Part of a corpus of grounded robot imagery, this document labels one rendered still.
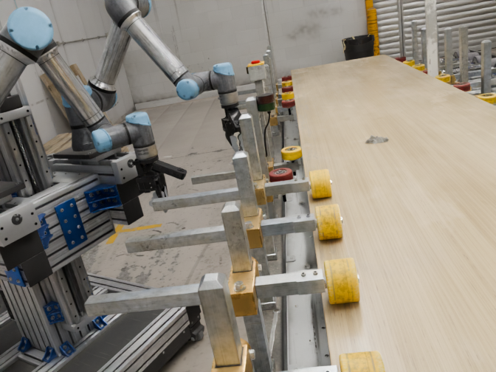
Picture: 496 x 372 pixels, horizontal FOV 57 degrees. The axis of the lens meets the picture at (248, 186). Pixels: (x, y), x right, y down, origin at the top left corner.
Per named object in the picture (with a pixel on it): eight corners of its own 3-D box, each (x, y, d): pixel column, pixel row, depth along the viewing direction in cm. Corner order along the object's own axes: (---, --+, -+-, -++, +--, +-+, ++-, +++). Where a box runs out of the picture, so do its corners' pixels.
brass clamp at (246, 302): (227, 318, 84) (222, 294, 82) (234, 277, 96) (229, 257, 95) (260, 314, 83) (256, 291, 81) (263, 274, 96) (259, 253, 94)
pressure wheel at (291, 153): (296, 179, 179) (291, 151, 175) (280, 177, 185) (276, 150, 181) (308, 173, 184) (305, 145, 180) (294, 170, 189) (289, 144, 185)
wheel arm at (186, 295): (87, 318, 90) (82, 302, 89) (94, 307, 93) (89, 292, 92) (345, 291, 84) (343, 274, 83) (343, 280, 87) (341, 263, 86)
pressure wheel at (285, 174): (273, 207, 158) (268, 176, 154) (274, 198, 166) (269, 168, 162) (296, 204, 157) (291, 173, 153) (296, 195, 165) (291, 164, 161)
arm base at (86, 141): (65, 151, 186) (57, 127, 182) (94, 139, 197) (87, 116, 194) (89, 151, 178) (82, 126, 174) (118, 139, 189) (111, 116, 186)
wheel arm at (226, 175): (193, 187, 187) (190, 177, 186) (194, 184, 190) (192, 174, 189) (299, 172, 182) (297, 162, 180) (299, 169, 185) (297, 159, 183)
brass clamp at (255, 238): (239, 250, 107) (235, 231, 105) (243, 225, 120) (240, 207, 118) (265, 247, 106) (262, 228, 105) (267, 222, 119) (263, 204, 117)
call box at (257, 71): (250, 83, 198) (246, 65, 196) (251, 81, 205) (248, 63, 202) (266, 80, 198) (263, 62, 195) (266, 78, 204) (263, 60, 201)
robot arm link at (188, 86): (105, -23, 156) (203, 88, 163) (120, -22, 165) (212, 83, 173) (85, 2, 160) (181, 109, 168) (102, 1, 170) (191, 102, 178)
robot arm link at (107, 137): (94, 150, 157) (125, 141, 162) (100, 156, 148) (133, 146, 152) (87, 128, 155) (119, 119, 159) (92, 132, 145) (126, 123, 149)
